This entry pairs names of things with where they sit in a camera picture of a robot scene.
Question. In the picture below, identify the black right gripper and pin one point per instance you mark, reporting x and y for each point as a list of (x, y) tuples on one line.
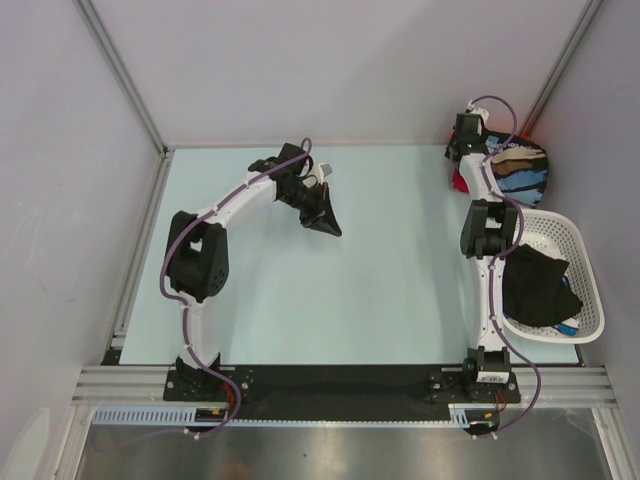
[(448, 154)]

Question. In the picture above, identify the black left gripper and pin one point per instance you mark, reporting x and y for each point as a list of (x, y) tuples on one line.
[(326, 222)]

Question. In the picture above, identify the black t shirt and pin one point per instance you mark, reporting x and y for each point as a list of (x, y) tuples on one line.
[(534, 291), (521, 171)]

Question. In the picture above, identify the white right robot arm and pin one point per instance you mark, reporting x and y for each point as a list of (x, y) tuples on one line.
[(488, 232)]

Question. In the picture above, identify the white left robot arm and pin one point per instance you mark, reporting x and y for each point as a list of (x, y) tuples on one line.
[(196, 263)]

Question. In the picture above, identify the folded red t shirt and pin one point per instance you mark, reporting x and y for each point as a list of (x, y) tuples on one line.
[(457, 182)]

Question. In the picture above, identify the white plastic laundry basket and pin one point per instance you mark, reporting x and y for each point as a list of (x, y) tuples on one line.
[(558, 237)]

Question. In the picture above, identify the black t shirt in basket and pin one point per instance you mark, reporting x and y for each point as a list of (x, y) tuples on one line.
[(534, 291)]

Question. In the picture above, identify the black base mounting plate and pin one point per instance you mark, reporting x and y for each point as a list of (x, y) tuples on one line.
[(335, 393)]

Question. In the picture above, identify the blue white garment in basket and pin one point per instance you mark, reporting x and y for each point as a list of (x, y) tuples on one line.
[(567, 327)]

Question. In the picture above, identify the right aluminium corner post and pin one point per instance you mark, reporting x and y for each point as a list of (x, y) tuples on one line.
[(577, 36)]

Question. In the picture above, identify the aluminium corner post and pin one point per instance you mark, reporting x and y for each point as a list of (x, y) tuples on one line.
[(112, 57), (577, 36)]

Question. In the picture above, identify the white slotted cable duct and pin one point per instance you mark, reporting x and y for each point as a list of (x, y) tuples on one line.
[(159, 416)]

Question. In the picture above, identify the left aluminium corner post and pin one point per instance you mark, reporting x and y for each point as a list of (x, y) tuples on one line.
[(112, 57)]

